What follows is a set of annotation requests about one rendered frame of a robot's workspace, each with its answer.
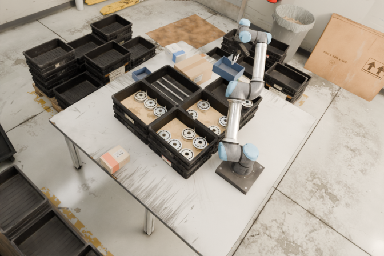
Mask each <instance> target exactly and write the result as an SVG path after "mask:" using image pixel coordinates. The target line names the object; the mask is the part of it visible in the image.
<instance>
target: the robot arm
mask: <svg viewBox="0 0 384 256"><path fill-rule="evenodd" d="M249 26H250V21H249V20H248V19H241V20H240V22H239V25H238V28H237V32H236V35H235V37H233V38H232V43H231V44H230V45H229V46H228V49H227V51H228V52H229V53H230V54H232V55H231V56H230V57H228V59H229V60H230V61H231V64H232V65H233V64H234V62H236V60H237V59H238V57H239V55H240V53H242V54H243V56H244V57H248V56H249V55H250V54H249V52H248V51H247V49H246V48H245V46H244V45H243V43H247V42H249V41H252V42H256V47H255V57H254V67H253V76H252V80H251V81H250V83H246V82H238V81H230V82H229V84H228V86H227V89H226V97H227V100H228V102H229V109H228V115H227V122H226V131H225V137H224V139H223V140H222V142H220V143H219V146H218V154H219V158H220V159H221V160H224V161H232V164H231V165H232V168H233V170H234V171H235V172H236V173H237V174H239V175H249V174H250V173H251V171H252V169H253V164H254V162H255V161H256V160H257V159H258V156H259V150H258V148H257V147H256V146H255V145H254V144H252V143H246V144H245V145H244V146H243V145H239V142H238V140H237V138H238V129H239V121H240V116H241V107H242V104H243V103H244V102H245V100H254V99H256V98H257V97H258V96H259V95H260V94H261V92H262V90H263V88H264V84H265V82H264V80H263V75H264V69H265V59H266V49H267V44H269V43H270V42H271V34H270V33H266V32H261V31H255V30H249Z"/></svg>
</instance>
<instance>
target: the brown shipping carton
mask: <svg viewBox="0 0 384 256"><path fill-rule="evenodd" d="M174 68H175V69H176V70H178V71H179V72H180V73H182V74H183V75H185V76H186V77H188V78H189V79H190V80H192V81H193V82H195V83H196V84H198V85H200V84H202V83H204V82H206V81H208V80H210V79H211V76H212V73H213V72H212V68H213V65H212V64H211V63H210V62H208V61H207V60H205V59H204V58H203V57H202V56H200V55H199V54H196V55H194V56H192V57H190V58H187V59H185V60H183V61H180V62H178V63H176V64H174Z"/></svg>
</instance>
